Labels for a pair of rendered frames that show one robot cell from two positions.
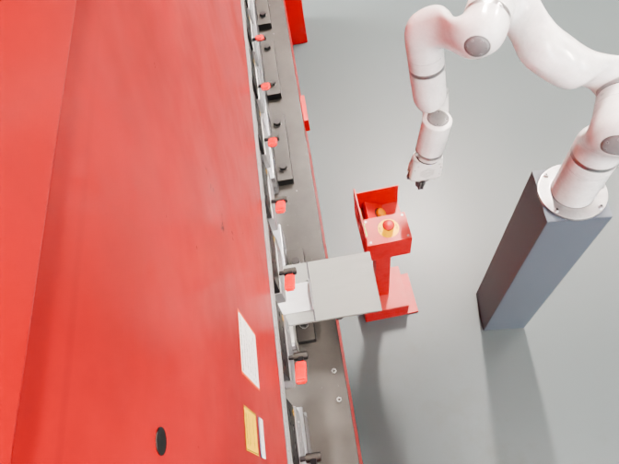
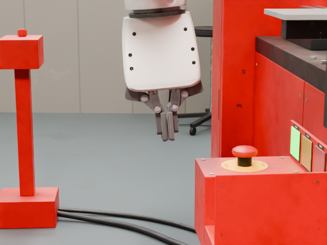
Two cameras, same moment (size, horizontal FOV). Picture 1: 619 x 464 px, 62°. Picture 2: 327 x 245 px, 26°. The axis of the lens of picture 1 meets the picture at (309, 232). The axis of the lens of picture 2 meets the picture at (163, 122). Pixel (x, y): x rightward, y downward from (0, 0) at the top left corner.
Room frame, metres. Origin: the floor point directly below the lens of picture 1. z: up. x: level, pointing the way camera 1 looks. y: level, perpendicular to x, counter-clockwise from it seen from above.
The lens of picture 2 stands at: (1.84, -0.53, 1.08)
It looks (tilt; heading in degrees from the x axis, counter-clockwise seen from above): 12 degrees down; 172
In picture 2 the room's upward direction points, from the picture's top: straight up
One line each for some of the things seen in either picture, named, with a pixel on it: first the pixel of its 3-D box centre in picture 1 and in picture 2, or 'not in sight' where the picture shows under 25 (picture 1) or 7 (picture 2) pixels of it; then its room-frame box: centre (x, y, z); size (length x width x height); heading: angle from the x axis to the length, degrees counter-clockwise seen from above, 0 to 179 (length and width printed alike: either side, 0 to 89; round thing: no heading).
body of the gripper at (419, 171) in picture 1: (426, 163); (159, 46); (0.90, -0.41, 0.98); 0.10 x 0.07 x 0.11; 88
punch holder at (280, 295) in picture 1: (260, 265); not in sight; (0.55, 0.13, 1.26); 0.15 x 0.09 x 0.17; 176
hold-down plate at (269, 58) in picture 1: (271, 69); not in sight; (1.57, 0.00, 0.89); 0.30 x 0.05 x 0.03; 176
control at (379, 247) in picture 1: (382, 221); (257, 193); (0.86, -0.26, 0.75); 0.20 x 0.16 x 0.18; 177
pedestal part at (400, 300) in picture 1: (387, 293); not in sight; (0.86, -0.29, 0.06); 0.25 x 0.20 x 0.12; 87
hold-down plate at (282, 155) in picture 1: (281, 148); not in sight; (1.17, 0.03, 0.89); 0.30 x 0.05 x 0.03; 176
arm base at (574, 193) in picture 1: (582, 174); not in sight; (0.67, -0.77, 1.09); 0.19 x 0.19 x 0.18
